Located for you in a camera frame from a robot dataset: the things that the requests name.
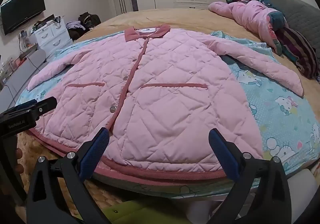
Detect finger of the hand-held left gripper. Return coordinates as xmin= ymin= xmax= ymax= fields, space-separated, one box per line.
xmin=0 ymin=96 xmax=57 ymax=121

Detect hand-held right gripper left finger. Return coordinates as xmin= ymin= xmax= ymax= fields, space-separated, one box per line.
xmin=26 ymin=127 xmax=113 ymax=224

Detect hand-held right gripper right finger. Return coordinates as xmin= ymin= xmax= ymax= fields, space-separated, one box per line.
xmin=207 ymin=128 xmax=292 ymax=224

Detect pink quilted jacket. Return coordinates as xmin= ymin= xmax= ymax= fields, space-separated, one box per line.
xmin=27 ymin=27 xmax=304 ymax=187

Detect dark clothes pile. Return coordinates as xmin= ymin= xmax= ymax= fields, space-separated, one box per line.
xmin=67 ymin=26 xmax=87 ymax=39

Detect person's left hand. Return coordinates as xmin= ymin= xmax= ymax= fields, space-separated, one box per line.
xmin=15 ymin=148 xmax=24 ymax=175

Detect grey low cabinet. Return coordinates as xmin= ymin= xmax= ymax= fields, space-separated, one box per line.
xmin=0 ymin=50 xmax=47 ymax=94

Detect white drawer cabinet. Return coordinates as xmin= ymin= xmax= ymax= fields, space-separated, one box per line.
xmin=34 ymin=21 xmax=70 ymax=50

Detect person's yellow-green clothing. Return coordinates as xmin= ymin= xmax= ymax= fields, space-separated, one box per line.
xmin=100 ymin=199 xmax=220 ymax=224

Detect cartoon cat printed blanket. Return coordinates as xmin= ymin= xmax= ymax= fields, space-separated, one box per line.
xmin=15 ymin=31 xmax=320 ymax=189

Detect lavender garment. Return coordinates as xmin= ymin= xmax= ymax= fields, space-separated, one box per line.
xmin=65 ymin=21 xmax=81 ymax=30

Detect black bag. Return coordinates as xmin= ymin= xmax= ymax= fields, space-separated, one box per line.
xmin=78 ymin=12 xmax=101 ymax=27

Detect dark striped cloth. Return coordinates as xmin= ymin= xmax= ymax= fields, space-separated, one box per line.
xmin=275 ymin=26 xmax=319 ymax=79

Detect pink floral comforter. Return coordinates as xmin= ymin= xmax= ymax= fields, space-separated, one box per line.
xmin=208 ymin=0 xmax=292 ymax=55

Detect bed with tan cover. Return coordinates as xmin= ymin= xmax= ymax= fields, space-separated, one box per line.
xmin=15 ymin=6 xmax=320 ymax=214

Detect grey quilted headboard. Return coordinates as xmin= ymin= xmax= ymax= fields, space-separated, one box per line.
xmin=252 ymin=0 xmax=320 ymax=47

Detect black wall television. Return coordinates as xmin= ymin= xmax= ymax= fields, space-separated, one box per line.
xmin=0 ymin=0 xmax=46 ymax=36

